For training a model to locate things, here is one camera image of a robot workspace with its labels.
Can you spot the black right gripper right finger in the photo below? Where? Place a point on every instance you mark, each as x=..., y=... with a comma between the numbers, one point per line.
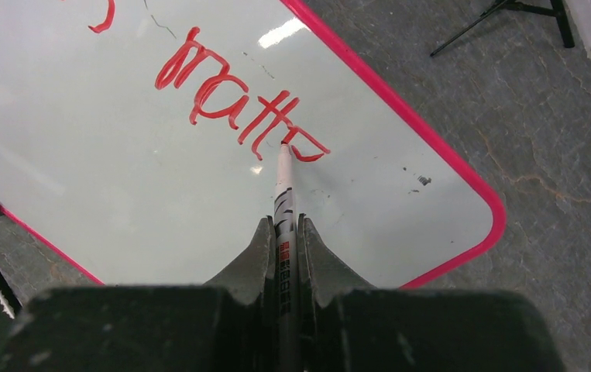
x=350, y=325

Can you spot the pink-framed whiteboard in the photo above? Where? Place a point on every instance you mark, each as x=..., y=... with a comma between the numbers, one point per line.
x=140, y=140

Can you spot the red whiteboard marker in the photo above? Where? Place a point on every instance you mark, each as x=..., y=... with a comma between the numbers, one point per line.
x=289, y=358

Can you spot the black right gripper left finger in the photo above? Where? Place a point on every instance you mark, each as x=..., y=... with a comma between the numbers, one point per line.
x=224, y=324

